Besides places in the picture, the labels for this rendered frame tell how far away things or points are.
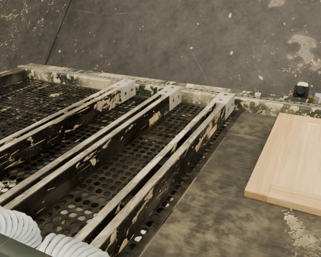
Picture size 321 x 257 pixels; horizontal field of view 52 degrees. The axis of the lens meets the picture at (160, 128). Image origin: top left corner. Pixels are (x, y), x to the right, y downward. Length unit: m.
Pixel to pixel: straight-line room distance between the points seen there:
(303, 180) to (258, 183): 0.12
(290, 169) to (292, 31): 1.58
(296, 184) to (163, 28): 2.00
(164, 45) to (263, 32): 0.74
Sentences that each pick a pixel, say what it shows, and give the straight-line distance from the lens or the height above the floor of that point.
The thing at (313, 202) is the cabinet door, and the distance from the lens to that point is 0.88.
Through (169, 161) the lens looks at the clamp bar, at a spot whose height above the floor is 1.42.
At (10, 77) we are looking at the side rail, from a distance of 1.95.
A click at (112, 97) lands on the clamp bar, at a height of 1.07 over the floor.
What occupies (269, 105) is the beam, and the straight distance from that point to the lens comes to 1.37.
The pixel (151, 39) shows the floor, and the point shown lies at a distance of 2.72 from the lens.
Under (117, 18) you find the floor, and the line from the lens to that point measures 2.96.
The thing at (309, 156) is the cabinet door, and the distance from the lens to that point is 1.08.
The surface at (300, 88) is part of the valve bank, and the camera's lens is 1.50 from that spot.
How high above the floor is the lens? 2.22
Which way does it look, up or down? 65 degrees down
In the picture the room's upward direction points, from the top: 66 degrees counter-clockwise
